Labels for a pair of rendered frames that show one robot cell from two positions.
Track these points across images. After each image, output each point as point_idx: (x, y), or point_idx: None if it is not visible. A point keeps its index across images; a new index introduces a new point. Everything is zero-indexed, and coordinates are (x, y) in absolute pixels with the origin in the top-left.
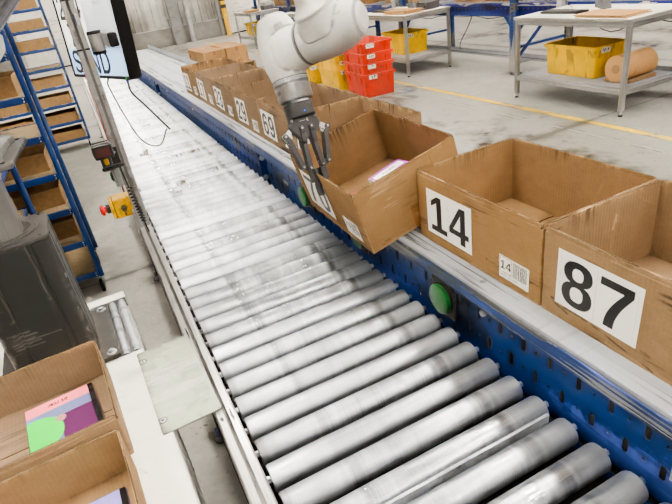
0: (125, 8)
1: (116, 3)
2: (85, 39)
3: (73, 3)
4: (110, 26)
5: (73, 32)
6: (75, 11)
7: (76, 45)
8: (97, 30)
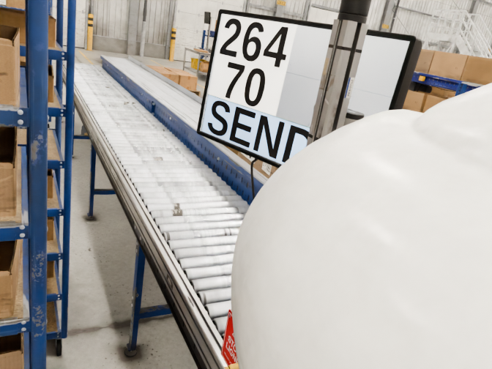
0: (408, 90)
1: (406, 79)
2: (343, 125)
3: (359, 59)
4: (363, 107)
5: (333, 108)
6: (354, 74)
7: (325, 131)
8: (364, 115)
